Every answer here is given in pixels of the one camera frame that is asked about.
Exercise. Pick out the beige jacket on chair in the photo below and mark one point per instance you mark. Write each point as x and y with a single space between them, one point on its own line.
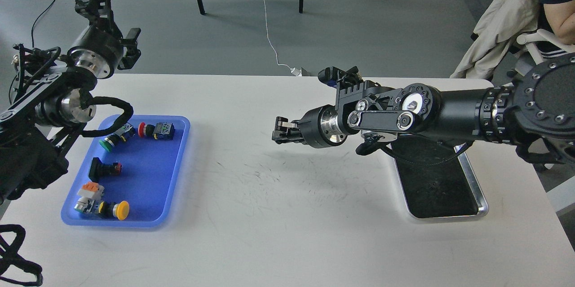
498 28

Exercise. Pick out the black red push button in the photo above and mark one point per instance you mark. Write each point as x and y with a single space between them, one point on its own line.
98 169

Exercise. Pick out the yellow push button switch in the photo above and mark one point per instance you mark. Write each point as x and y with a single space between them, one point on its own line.
103 210

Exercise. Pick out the orange white contact block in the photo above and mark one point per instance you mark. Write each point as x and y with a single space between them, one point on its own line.
91 190

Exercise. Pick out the blue plastic tray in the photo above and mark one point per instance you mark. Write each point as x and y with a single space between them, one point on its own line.
147 181

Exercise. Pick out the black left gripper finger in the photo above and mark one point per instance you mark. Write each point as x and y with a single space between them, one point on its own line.
132 54
100 15

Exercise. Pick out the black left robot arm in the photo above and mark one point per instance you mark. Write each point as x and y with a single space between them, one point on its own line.
54 105

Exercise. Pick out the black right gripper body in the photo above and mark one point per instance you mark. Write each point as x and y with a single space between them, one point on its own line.
319 128

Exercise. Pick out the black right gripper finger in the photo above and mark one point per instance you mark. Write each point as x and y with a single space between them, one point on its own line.
289 135
283 124

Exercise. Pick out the red push button switch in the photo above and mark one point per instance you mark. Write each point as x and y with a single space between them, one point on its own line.
158 131

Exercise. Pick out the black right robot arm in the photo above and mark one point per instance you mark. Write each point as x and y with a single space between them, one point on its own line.
535 114

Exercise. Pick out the silver metal tray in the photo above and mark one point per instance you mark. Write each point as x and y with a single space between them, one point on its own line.
437 184

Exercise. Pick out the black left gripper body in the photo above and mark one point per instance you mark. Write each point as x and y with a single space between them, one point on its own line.
99 52

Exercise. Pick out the green push button switch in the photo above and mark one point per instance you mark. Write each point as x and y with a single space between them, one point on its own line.
123 134

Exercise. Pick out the white chair frame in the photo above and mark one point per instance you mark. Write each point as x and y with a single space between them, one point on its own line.
533 48

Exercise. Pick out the seated person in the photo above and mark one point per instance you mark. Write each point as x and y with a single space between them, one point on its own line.
557 8

